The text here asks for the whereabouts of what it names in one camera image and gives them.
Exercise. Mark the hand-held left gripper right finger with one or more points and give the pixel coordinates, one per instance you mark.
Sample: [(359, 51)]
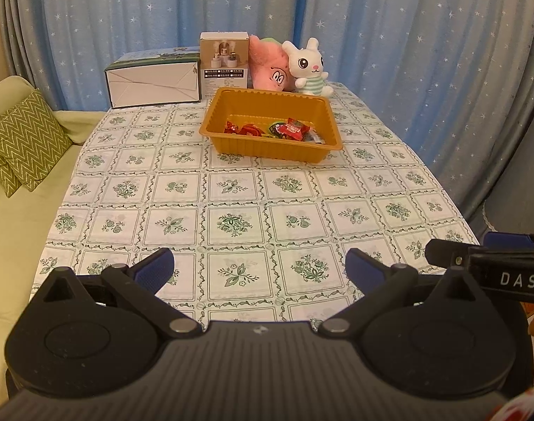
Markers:
[(363, 268)]

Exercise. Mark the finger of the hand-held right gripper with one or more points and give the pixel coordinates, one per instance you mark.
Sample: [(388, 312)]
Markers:
[(508, 241), (442, 252)]

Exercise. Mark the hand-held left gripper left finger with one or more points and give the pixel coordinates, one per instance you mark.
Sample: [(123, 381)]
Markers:
[(155, 268)]

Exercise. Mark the silver snack packet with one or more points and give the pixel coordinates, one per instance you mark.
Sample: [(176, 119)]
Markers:
[(316, 137)]

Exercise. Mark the orange plastic tray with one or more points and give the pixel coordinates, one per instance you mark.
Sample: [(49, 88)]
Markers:
[(267, 151)]

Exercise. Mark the red white-label snack packet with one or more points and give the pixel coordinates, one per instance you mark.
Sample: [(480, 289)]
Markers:
[(293, 130)]

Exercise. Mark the small red twisted candy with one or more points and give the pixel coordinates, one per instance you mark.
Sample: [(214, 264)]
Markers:
[(231, 127)]

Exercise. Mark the dark green-edged snack packet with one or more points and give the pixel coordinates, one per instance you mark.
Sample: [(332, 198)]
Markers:
[(273, 128)]

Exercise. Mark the red gold-print snack packet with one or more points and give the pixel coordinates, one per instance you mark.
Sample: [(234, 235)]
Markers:
[(250, 130)]

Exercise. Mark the grey lace-trimmed cloth cover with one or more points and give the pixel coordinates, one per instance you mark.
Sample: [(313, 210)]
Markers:
[(516, 228)]

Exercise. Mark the red white patterned clothing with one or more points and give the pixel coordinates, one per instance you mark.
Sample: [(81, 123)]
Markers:
[(525, 410)]

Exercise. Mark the pale yellow sofa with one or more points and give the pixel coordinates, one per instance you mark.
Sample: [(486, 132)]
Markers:
[(25, 237)]

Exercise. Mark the green zigzag pillow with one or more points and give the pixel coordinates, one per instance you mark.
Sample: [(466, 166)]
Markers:
[(4, 175), (30, 136)]

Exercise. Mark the blue star-print curtain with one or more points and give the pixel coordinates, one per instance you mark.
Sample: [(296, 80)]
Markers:
[(424, 74)]

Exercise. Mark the long white cardboard box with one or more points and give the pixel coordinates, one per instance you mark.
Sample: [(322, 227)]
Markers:
[(153, 85)]

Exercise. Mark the white bunny plush toy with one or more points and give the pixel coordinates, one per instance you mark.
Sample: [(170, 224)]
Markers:
[(304, 63)]

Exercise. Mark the pink plush toy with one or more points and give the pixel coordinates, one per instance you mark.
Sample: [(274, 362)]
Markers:
[(267, 65)]

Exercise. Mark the brown product box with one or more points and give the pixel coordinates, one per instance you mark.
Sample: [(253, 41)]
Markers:
[(223, 46)]

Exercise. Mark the green plush toy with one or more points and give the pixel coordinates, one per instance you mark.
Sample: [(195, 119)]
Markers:
[(273, 40)]

